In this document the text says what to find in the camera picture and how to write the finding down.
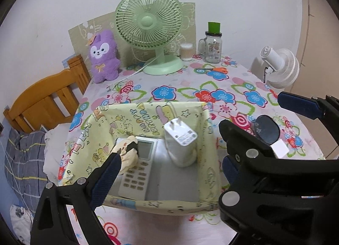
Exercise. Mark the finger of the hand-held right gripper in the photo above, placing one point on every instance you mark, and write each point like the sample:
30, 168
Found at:
299, 104
238, 139

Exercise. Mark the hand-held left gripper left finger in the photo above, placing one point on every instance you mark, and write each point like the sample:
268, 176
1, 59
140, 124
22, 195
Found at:
106, 181

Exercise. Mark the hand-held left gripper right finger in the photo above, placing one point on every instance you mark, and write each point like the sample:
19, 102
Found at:
228, 169

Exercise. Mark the black oval case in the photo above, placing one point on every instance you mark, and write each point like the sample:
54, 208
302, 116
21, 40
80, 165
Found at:
266, 128

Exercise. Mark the white remote control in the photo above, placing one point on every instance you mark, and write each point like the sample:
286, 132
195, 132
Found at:
137, 179

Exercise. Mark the cream round plush charm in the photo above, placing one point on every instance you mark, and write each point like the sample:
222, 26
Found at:
129, 160

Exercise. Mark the small white charger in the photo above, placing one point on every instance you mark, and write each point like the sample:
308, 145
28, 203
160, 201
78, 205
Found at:
279, 149

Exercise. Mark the large white charger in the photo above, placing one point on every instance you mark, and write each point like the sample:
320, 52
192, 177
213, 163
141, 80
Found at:
182, 139

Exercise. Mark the yellow fabric storage box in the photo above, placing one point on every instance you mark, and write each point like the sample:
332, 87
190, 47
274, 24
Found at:
137, 120

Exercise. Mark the white standing fan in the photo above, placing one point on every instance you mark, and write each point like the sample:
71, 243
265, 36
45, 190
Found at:
280, 67

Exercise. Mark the beige wooden door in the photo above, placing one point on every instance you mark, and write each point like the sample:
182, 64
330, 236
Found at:
323, 49

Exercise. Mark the plaid blue-grey quilt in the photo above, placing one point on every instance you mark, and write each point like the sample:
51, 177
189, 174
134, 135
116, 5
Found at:
23, 160

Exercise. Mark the glass jar green lid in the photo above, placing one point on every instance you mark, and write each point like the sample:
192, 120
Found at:
213, 49

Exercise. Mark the white patterned cloth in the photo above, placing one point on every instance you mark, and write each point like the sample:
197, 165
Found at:
21, 223

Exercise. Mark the cotton swab container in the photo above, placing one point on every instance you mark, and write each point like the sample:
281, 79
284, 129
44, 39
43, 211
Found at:
186, 53

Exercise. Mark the wooden chair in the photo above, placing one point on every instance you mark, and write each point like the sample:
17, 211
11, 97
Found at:
39, 97

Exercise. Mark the purple plush toy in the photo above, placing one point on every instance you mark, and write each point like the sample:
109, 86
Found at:
104, 62

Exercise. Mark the beige printed board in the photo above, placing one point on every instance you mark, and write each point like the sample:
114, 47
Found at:
189, 22

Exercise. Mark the green desk fan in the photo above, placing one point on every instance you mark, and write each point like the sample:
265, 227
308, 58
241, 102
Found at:
148, 20

